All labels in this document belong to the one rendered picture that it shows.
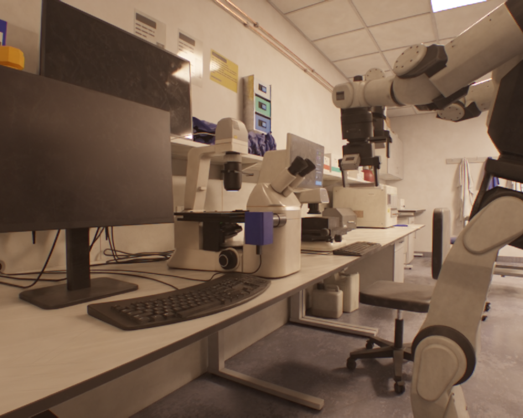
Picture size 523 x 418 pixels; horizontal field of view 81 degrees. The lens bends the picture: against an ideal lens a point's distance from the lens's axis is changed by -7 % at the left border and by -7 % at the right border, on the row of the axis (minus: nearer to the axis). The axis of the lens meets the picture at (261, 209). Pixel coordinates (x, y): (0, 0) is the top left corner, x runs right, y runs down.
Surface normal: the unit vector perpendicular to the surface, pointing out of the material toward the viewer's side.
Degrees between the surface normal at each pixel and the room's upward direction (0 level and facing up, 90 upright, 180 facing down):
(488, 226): 90
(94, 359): 0
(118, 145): 86
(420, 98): 139
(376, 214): 90
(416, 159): 90
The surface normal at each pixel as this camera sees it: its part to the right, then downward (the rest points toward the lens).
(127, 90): 0.84, -0.07
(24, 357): 0.00, -1.00
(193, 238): -0.54, 0.01
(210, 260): -0.24, 0.01
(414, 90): -0.20, 0.77
